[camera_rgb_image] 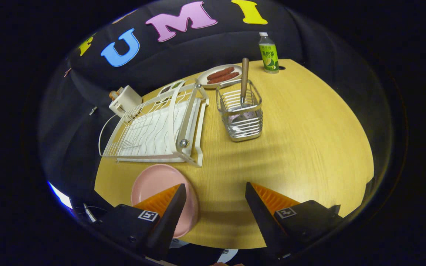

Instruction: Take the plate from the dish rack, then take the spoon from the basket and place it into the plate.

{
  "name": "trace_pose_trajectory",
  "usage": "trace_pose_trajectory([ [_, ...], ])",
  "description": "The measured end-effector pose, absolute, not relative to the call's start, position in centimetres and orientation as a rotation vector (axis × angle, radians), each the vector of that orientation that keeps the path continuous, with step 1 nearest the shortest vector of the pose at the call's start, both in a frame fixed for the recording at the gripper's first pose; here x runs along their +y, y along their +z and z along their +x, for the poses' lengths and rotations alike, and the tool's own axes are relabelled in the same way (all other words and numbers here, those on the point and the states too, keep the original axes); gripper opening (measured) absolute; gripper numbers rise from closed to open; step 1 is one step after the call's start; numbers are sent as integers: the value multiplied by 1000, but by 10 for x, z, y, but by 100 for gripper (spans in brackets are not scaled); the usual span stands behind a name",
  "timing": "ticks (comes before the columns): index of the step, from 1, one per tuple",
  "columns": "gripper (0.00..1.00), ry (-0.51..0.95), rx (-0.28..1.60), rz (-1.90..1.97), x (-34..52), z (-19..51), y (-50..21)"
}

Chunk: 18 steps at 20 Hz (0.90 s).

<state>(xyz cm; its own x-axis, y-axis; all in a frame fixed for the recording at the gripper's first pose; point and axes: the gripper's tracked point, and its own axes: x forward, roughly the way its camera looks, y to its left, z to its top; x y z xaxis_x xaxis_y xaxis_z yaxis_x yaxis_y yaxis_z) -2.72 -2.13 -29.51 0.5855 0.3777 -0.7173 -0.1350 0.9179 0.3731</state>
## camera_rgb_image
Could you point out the black backdrop cloth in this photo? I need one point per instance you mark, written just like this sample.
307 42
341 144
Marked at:
216 46

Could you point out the white divided condiment dish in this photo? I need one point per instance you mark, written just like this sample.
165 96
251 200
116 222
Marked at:
166 89

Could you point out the white plate with sausages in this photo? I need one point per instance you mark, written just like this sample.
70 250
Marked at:
202 79

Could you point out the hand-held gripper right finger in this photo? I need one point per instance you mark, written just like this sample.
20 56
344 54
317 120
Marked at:
261 218

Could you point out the pink plate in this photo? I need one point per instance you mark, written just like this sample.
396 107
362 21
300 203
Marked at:
154 183

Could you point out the green label drink bottle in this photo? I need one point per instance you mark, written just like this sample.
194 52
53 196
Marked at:
268 55

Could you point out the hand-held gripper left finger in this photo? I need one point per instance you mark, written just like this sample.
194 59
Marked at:
168 221

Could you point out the brown toast slice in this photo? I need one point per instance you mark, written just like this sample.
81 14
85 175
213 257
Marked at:
114 94

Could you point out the reddish brown sausage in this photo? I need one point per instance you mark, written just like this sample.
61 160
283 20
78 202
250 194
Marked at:
225 78
220 73

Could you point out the white toaster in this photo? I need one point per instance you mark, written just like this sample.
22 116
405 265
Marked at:
126 102

